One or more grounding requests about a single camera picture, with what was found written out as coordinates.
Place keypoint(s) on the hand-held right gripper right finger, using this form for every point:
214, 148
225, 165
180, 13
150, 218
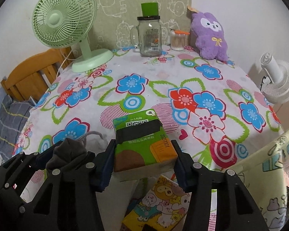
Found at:
181, 173

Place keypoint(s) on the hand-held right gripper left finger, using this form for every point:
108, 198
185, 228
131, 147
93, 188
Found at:
106, 168

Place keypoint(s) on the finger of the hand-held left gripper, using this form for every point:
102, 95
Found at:
43, 158

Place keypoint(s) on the green tissue pack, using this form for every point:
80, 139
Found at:
139, 149

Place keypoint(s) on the yellow fabric storage box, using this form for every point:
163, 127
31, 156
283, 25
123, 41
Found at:
262, 173

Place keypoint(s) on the cartoon print tissue pack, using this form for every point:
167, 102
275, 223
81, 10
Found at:
159, 202

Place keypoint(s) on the grey plaid pillow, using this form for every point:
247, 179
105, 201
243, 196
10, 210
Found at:
12, 120

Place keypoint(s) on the wooden bed headboard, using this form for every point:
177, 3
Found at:
26, 72

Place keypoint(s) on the floral tablecloth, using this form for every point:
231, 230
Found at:
159, 77

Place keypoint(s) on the cotton swab container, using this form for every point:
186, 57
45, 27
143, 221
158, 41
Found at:
179, 41

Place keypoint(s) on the white standing fan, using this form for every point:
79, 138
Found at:
279, 81

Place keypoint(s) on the purple plush bunny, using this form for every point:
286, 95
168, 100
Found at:
209, 41

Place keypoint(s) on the green desk fan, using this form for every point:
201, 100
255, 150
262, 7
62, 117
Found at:
62, 19

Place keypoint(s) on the green patterned board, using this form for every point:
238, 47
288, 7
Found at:
120, 9

